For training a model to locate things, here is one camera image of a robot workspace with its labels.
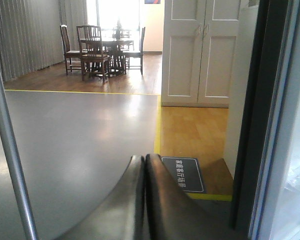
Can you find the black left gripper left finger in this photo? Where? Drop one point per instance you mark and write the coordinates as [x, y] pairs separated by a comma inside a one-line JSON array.
[[120, 216]]

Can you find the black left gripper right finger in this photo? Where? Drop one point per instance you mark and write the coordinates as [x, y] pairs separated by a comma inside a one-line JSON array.
[[172, 214]]

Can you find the fridge door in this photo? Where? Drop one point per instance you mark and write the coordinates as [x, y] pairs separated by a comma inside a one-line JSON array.
[[266, 188]]

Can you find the dark floor sign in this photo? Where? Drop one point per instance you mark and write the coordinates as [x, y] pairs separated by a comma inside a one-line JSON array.
[[186, 172]]

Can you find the silver floor stand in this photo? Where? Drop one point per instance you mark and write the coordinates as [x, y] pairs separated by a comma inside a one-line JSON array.
[[15, 168]]

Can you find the round wooden dining table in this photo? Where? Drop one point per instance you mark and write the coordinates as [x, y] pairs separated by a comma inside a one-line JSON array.
[[112, 47]]

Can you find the wooden chair front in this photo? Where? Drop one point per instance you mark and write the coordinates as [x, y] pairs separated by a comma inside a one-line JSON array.
[[93, 60]]

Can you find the wooden chair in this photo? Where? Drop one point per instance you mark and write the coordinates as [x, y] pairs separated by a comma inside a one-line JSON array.
[[135, 54], [67, 52], [93, 60]]

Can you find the wooden chair right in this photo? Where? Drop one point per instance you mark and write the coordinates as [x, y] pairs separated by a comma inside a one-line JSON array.
[[135, 54]]

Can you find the wooden chair left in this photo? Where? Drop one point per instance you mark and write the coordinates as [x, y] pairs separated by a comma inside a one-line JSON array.
[[67, 52]]

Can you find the white double door wardrobe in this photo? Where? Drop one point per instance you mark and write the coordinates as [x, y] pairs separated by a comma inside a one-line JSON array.
[[199, 40]]

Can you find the grey vertical blinds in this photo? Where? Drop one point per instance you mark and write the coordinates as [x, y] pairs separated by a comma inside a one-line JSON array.
[[30, 36]]

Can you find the blue wall sign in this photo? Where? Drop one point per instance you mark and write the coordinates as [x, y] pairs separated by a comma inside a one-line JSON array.
[[150, 2]]

